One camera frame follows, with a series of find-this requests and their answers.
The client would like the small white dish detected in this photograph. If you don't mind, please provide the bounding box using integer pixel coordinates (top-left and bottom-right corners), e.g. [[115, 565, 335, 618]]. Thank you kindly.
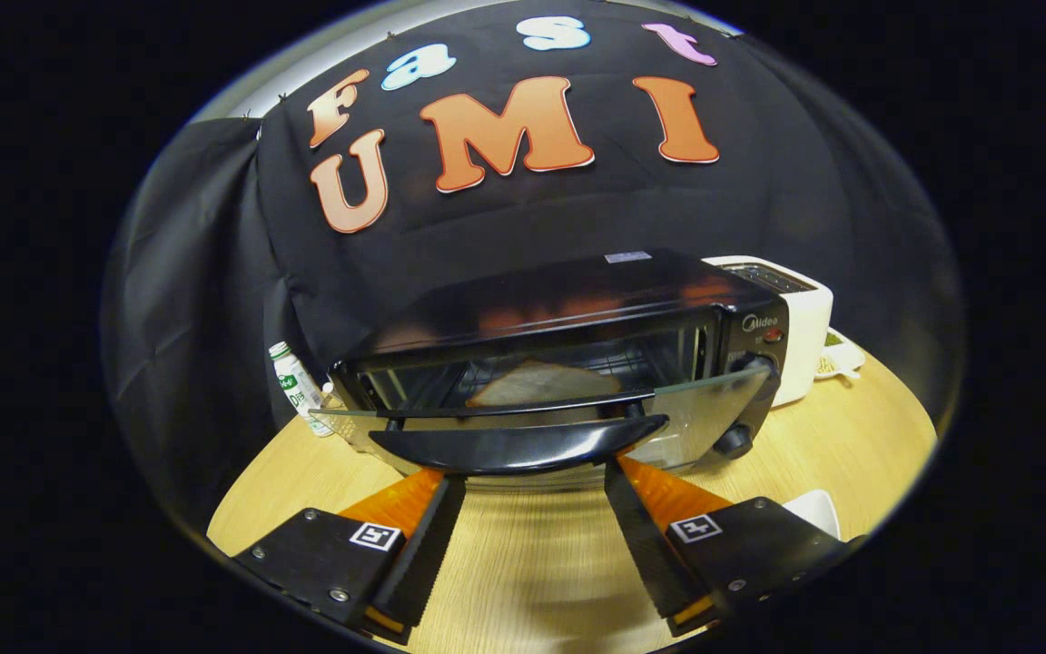
[[815, 329, 866, 381]]

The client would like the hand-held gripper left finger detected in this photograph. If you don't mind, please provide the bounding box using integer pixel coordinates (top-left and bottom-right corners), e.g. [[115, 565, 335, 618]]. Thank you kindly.
[[232, 468, 468, 648]]

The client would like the white pop-up toaster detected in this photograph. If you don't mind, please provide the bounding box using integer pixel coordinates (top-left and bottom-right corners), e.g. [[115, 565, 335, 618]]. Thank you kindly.
[[703, 255, 834, 408]]

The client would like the white rectangular plate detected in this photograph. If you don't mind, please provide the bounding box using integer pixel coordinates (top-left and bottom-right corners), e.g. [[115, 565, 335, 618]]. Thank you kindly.
[[782, 489, 842, 541]]

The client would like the lettuce sandwich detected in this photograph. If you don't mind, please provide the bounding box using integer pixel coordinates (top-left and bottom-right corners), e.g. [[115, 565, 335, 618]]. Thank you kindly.
[[466, 361, 624, 408]]

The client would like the black backdrop cloth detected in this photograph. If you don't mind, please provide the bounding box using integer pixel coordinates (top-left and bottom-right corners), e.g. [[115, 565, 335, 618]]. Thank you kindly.
[[101, 0, 964, 537]]

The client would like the black toaster oven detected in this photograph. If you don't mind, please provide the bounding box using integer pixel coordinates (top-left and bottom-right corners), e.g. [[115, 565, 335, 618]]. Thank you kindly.
[[310, 250, 792, 496]]

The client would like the white bottle green label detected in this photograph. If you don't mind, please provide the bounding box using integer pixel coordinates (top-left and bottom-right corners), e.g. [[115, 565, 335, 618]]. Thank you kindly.
[[269, 342, 335, 439]]

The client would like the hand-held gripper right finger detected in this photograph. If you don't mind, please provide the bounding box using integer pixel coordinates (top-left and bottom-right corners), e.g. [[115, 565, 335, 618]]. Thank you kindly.
[[603, 454, 851, 639]]

